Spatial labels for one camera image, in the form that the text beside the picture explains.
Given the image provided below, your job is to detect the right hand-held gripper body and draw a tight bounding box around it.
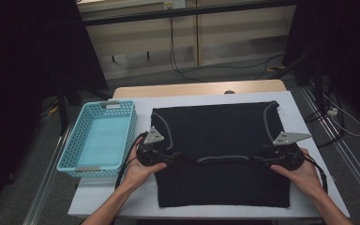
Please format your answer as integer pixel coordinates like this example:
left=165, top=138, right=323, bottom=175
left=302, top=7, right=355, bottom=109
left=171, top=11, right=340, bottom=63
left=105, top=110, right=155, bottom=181
left=263, top=130, right=313, bottom=172

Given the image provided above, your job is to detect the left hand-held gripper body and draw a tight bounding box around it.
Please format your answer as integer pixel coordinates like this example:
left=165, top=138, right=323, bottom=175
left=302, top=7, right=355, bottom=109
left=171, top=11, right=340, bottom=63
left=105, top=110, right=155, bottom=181
left=136, top=126, right=170, bottom=168

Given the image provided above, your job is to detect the dark knit vest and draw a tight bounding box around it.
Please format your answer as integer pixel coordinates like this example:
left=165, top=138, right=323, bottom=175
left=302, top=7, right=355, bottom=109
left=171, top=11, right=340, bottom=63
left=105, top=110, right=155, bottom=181
left=150, top=100, right=292, bottom=209

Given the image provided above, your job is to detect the light blue plastic basket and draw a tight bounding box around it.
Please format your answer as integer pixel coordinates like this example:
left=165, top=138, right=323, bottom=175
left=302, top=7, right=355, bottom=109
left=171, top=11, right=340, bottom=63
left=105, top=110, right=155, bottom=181
left=55, top=99, right=138, bottom=179

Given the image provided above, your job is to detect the person's left hand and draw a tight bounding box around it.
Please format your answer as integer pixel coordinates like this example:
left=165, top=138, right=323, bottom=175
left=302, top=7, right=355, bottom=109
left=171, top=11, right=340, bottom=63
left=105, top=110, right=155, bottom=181
left=123, top=136, right=169, bottom=190

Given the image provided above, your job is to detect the person's right hand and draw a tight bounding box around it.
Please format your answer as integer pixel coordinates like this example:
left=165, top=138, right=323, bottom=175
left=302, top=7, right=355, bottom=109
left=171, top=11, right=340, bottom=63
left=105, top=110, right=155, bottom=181
left=270, top=147, right=324, bottom=199

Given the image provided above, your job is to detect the wooden table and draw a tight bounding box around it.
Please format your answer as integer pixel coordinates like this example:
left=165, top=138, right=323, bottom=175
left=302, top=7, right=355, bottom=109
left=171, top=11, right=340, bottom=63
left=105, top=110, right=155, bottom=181
left=112, top=79, right=288, bottom=99

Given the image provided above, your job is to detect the black stand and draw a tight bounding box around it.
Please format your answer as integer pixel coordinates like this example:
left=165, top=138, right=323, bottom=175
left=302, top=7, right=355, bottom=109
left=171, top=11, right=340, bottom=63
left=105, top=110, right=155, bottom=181
left=270, top=50, right=326, bottom=114
left=55, top=79, right=113, bottom=136

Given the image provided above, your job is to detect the beige panelled cabinet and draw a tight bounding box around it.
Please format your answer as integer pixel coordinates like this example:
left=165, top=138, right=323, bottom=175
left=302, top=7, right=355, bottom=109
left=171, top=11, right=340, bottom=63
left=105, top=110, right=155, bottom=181
left=77, top=0, right=296, bottom=81

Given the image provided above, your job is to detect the black curtain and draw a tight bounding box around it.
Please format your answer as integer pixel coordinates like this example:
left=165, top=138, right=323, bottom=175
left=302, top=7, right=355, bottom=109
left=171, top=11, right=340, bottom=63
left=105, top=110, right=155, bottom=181
left=0, top=0, right=109, bottom=217
left=281, top=0, right=360, bottom=132

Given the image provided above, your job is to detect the black horizontal beam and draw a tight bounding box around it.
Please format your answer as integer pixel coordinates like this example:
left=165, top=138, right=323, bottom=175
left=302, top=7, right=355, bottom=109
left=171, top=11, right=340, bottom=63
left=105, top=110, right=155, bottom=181
left=81, top=0, right=298, bottom=27

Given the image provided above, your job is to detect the right hand-held gripper cable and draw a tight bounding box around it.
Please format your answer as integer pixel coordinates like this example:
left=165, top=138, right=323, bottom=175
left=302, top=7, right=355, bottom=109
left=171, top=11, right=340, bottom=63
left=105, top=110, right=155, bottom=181
left=302, top=152, right=329, bottom=195

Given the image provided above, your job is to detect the aluminium floor rail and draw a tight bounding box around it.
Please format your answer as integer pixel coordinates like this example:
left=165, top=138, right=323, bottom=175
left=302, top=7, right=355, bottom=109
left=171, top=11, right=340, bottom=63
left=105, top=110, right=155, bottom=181
left=298, top=83, right=360, bottom=204
left=22, top=118, right=77, bottom=225

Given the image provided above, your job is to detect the black floor cable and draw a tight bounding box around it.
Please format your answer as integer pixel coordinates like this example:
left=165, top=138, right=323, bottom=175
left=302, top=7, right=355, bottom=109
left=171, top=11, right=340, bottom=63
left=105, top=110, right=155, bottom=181
left=304, top=90, right=347, bottom=148

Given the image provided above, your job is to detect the white floor cable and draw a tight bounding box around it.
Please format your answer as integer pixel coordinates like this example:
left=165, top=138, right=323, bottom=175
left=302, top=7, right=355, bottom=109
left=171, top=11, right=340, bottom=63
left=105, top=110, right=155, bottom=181
left=322, top=92, right=360, bottom=138

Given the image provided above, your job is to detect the black wall cable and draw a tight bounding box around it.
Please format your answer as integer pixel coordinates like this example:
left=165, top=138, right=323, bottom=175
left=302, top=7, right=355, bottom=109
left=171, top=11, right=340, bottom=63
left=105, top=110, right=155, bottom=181
left=168, top=7, right=286, bottom=76
left=170, top=7, right=271, bottom=83

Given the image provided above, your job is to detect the white wall socket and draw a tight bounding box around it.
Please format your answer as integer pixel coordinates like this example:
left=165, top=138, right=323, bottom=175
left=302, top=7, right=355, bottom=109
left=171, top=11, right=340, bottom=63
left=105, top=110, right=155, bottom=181
left=163, top=0, right=187, bottom=10

